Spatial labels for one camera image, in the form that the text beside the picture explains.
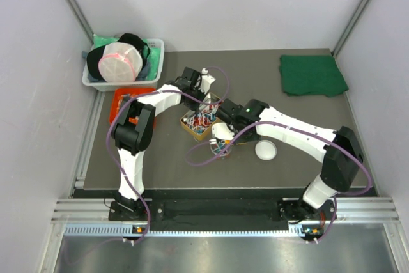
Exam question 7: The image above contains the tan candy box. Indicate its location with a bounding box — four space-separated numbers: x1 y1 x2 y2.
180 93 220 141

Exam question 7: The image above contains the clear plastic cup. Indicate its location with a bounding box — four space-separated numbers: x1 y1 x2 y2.
210 139 232 159

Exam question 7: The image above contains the white round lid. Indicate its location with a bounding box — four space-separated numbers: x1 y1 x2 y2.
255 140 277 161

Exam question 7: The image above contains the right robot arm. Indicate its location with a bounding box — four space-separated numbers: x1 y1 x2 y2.
212 99 364 222

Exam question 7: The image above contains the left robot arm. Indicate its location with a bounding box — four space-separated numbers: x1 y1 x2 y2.
106 67 215 220

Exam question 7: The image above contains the green patterned cloth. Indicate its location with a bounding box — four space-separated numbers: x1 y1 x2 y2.
92 32 162 79

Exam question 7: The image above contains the orange candy tray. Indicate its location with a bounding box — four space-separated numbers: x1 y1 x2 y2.
108 87 155 124

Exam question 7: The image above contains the white mesh laundry bag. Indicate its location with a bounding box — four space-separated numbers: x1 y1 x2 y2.
98 42 143 82

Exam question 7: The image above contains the dark green folded cloth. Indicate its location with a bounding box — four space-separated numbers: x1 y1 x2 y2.
279 55 349 97

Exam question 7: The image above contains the black cap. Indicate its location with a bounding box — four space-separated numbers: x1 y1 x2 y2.
86 32 151 79

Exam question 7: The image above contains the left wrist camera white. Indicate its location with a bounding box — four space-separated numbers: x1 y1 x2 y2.
199 68 215 94

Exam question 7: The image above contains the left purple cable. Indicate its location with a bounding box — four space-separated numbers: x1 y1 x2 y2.
105 66 231 245

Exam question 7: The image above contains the purple cable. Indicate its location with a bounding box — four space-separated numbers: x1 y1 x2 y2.
105 66 231 245
185 121 374 245

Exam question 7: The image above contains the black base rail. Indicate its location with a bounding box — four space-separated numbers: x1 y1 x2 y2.
73 188 336 231

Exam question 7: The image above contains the white cable duct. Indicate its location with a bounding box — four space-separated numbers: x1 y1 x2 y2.
64 224 321 238

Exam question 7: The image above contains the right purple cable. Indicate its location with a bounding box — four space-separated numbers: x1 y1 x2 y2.
185 121 374 245

